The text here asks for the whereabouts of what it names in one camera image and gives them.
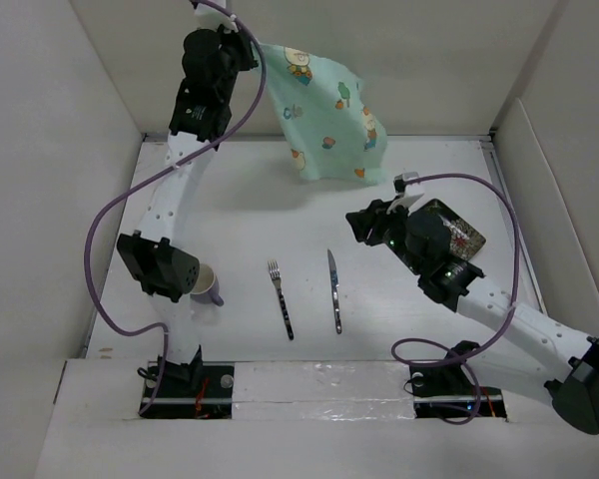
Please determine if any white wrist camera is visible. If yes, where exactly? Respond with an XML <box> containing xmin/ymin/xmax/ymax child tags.
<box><xmin>191</xmin><ymin>0</ymin><xmax>237</xmax><ymax>30</ymax></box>
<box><xmin>388</xmin><ymin>172</ymin><xmax>424</xmax><ymax>213</ymax></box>

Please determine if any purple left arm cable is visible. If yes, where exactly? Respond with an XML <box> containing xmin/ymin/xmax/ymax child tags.
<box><xmin>83</xmin><ymin>0</ymin><xmax>269</xmax><ymax>415</ymax></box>

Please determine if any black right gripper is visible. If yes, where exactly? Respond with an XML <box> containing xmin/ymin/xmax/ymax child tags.
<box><xmin>345</xmin><ymin>196</ymin><xmax>424</xmax><ymax>276</ymax></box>

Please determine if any purple ceramic mug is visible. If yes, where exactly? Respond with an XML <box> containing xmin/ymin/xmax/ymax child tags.
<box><xmin>190</xmin><ymin>263</ymin><xmax>225</xmax><ymax>307</ymax></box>

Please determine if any steel fork patterned handle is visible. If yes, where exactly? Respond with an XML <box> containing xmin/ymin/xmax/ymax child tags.
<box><xmin>268</xmin><ymin>259</ymin><xmax>295</xmax><ymax>341</ymax></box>

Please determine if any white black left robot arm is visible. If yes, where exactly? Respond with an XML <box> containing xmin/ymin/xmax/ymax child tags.
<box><xmin>117</xmin><ymin>27</ymin><xmax>258</xmax><ymax>396</ymax></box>

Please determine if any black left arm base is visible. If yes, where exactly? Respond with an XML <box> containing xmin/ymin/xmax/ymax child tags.
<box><xmin>137</xmin><ymin>358</ymin><xmax>235</xmax><ymax>420</ymax></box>

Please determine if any steel knife patterned handle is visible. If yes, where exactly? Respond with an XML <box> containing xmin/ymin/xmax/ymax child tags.
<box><xmin>326</xmin><ymin>248</ymin><xmax>342</xmax><ymax>334</ymax></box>

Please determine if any dark floral rectangular plate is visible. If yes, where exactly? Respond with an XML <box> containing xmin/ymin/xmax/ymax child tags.
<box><xmin>422</xmin><ymin>199</ymin><xmax>486</xmax><ymax>261</ymax></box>

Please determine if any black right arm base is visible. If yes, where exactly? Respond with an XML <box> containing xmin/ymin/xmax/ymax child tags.
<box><xmin>403</xmin><ymin>364</ymin><xmax>507</xmax><ymax>420</ymax></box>

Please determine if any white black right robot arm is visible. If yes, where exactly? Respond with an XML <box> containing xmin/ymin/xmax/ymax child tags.
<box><xmin>345</xmin><ymin>200</ymin><xmax>599</xmax><ymax>435</ymax></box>

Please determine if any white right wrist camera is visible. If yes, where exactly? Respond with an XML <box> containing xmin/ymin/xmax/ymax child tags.
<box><xmin>388</xmin><ymin>172</ymin><xmax>424</xmax><ymax>213</ymax></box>

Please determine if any green cartoon print cloth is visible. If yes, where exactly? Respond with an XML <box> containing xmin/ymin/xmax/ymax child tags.
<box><xmin>261</xmin><ymin>44</ymin><xmax>387</xmax><ymax>186</ymax></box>

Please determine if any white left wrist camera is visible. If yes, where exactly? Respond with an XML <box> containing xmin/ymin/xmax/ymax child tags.
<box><xmin>191</xmin><ymin>0</ymin><xmax>237</xmax><ymax>30</ymax></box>

